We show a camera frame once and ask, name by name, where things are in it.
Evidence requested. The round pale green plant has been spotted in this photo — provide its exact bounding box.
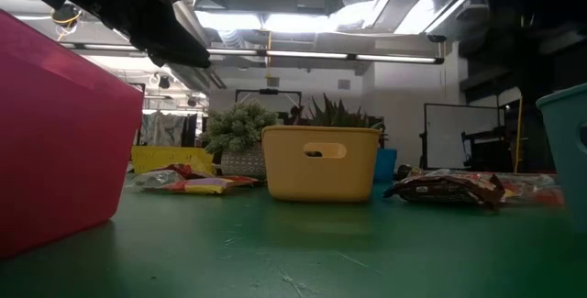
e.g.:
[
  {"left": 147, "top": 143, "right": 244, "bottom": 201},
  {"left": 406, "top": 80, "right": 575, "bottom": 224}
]
[{"left": 196, "top": 99, "right": 280, "bottom": 181}]

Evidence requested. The mixed succulent potted plant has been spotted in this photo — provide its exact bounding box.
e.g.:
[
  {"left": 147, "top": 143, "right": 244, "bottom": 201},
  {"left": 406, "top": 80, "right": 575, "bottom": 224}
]
[{"left": 309, "top": 94, "right": 389, "bottom": 150}]

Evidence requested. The black machine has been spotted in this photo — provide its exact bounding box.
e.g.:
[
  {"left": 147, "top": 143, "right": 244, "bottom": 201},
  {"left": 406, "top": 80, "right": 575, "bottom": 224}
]
[{"left": 460, "top": 126, "right": 515, "bottom": 173}]

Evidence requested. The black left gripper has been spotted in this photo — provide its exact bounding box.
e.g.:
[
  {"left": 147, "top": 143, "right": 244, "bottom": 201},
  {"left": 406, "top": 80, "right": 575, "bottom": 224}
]
[{"left": 105, "top": 0, "right": 212, "bottom": 69}]

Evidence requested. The green table mat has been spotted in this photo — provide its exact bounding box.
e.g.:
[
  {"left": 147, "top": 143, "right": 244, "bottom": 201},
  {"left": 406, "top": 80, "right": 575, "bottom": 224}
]
[{"left": 0, "top": 176, "right": 587, "bottom": 298}]

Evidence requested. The red plastic bin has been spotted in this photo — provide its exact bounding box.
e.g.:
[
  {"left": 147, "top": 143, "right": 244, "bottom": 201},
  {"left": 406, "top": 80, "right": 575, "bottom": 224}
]
[{"left": 0, "top": 7, "right": 146, "bottom": 260}]

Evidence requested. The orange plastic bin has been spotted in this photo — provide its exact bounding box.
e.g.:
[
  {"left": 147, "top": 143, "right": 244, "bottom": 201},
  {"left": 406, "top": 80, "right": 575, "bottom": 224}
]
[{"left": 260, "top": 125, "right": 383, "bottom": 204}]

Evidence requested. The blue plastic bin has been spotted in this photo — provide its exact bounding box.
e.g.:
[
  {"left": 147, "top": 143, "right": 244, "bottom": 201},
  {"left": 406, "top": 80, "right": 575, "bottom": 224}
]
[{"left": 373, "top": 148, "right": 398, "bottom": 183}]

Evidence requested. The clear candy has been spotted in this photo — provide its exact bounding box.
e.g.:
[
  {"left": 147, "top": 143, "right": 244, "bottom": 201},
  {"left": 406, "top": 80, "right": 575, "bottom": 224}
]
[
  {"left": 396, "top": 163, "right": 426, "bottom": 180},
  {"left": 130, "top": 169, "right": 187, "bottom": 189}
]

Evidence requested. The yellow Sour Patch packet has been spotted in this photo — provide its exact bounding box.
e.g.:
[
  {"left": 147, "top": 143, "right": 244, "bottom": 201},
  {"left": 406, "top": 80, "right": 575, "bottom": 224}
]
[
  {"left": 499, "top": 173, "right": 566, "bottom": 207},
  {"left": 145, "top": 176, "right": 260, "bottom": 195}
]

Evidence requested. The white board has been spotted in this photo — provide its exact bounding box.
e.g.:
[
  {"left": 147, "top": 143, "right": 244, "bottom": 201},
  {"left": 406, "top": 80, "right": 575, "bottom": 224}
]
[{"left": 421, "top": 102, "right": 506, "bottom": 171}]

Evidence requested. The hanging patterned cloth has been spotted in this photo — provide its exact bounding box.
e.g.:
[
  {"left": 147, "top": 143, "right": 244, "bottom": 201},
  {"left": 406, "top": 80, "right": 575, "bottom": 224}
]
[{"left": 139, "top": 111, "right": 199, "bottom": 149}]

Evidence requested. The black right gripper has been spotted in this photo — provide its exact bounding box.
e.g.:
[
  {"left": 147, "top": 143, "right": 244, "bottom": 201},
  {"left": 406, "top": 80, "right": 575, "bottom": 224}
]
[{"left": 520, "top": 25, "right": 570, "bottom": 103}]

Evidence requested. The yellow mesh basket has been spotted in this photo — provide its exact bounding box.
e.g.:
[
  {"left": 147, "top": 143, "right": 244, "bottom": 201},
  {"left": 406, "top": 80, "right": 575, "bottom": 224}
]
[{"left": 131, "top": 145, "right": 216, "bottom": 175}]

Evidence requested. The brown wrapped candy bar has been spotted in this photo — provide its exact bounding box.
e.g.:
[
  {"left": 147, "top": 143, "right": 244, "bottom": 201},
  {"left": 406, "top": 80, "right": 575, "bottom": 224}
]
[{"left": 382, "top": 172, "right": 506, "bottom": 210}]

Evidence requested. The long ceiling light bar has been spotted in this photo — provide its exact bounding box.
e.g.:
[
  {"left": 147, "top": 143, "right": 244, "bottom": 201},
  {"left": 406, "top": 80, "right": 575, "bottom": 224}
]
[{"left": 68, "top": 43, "right": 445, "bottom": 65}]

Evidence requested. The teal plastic bin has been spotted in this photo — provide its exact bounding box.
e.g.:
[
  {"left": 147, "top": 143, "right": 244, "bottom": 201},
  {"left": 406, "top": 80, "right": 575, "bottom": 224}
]
[{"left": 535, "top": 82, "right": 587, "bottom": 237}]

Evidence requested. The red Skittles packet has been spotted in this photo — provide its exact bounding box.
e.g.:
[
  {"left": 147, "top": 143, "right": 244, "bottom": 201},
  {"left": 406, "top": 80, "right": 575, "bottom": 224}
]
[{"left": 158, "top": 163, "right": 216, "bottom": 179}]

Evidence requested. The black ceiling fixture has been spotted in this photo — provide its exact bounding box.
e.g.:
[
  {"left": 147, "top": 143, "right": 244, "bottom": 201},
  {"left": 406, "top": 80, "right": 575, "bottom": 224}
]
[{"left": 50, "top": 3, "right": 83, "bottom": 29}]

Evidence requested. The black stand frame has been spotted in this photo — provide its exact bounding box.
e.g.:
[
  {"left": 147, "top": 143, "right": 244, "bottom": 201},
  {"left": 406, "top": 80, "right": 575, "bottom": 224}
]
[{"left": 235, "top": 86, "right": 303, "bottom": 119}]

